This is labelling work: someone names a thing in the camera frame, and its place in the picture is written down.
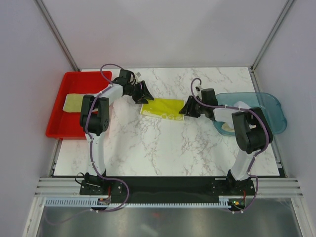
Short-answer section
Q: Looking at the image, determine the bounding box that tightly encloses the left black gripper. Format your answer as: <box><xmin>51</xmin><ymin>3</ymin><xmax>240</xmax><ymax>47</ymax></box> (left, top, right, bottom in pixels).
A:
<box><xmin>125</xmin><ymin>81</ymin><xmax>154</xmax><ymax>105</ymax></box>

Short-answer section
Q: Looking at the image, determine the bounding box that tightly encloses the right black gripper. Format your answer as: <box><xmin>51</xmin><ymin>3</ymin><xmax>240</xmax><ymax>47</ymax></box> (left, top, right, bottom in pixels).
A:
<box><xmin>179</xmin><ymin>95</ymin><xmax>207</xmax><ymax>118</ymax></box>

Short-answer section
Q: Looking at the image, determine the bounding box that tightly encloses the yellow patterned towel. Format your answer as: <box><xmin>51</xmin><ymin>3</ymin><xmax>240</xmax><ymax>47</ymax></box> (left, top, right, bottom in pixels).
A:
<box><xmin>140</xmin><ymin>98</ymin><xmax>185</xmax><ymax>121</ymax></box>

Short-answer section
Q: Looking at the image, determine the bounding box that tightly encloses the grey frog towel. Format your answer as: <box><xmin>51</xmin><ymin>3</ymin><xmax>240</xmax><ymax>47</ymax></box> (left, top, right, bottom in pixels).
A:
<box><xmin>63</xmin><ymin>93</ymin><xmax>84</xmax><ymax>113</ymax></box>

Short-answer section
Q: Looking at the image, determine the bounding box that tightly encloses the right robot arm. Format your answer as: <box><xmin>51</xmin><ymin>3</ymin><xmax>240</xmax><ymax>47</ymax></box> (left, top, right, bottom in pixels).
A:
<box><xmin>179</xmin><ymin>88</ymin><xmax>273</xmax><ymax>195</ymax></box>

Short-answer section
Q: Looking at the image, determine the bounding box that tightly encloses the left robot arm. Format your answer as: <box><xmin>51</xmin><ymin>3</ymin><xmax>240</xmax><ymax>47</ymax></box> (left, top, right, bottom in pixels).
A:
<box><xmin>79</xmin><ymin>69</ymin><xmax>154</xmax><ymax>195</ymax></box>

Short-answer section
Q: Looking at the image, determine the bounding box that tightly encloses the cream towel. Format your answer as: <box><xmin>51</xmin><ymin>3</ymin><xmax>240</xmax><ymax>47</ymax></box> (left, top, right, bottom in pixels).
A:
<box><xmin>221</xmin><ymin>123</ymin><xmax>235</xmax><ymax>133</ymax></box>

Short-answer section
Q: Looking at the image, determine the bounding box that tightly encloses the blue transparent plastic tub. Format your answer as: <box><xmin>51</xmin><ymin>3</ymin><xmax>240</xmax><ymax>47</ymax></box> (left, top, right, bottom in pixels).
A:
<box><xmin>216</xmin><ymin>92</ymin><xmax>287</xmax><ymax>135</ymax></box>

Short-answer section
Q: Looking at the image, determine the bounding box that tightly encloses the red plastic bin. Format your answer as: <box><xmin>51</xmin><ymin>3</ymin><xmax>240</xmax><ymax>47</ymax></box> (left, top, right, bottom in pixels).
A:
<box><xmin>46</xmin><ymin>71</ymin><xmax>109</xmax><ymax>140</ymax></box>

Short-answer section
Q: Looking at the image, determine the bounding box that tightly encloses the right aluminium frame post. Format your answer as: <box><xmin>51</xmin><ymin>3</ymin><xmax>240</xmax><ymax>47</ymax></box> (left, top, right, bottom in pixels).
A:
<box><xmin>249</xmin><ymin>0</ymin><xmax>296</xmax><ymax>72</ymax></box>

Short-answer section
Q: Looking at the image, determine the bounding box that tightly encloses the aluminium frame post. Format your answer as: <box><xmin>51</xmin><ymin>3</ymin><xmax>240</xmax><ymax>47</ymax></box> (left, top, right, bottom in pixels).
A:
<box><xmin>34</xmin><ymin>0</ymin><xmax>80</xmax><ymax>72</ymax></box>
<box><xmin>249</xmin><ymin>0</ymin><xmax>296</xmax><ymax>72</ymax></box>

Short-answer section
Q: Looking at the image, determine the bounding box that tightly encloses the white cable duct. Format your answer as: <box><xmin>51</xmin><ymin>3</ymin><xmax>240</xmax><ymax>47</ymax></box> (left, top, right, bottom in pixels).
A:
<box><xmin>45</xmin><ymin>197</ymin><xmax>231</xmax><ymax>208</ymax></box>

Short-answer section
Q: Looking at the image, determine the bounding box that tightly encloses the aluminium front rail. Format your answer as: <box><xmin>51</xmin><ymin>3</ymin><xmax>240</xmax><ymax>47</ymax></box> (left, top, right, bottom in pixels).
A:
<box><xmin>35</xmin><ymin>177</ymin><xmax>303</xmax><ymax>198</ymax></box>

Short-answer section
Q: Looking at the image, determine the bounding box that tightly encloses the left aluminium frame post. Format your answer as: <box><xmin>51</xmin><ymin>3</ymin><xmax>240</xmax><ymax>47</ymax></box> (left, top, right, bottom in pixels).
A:
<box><xmin>34</xmin><ymin>0</ymin><xmax>80</xmax><ymax>72</ymax></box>

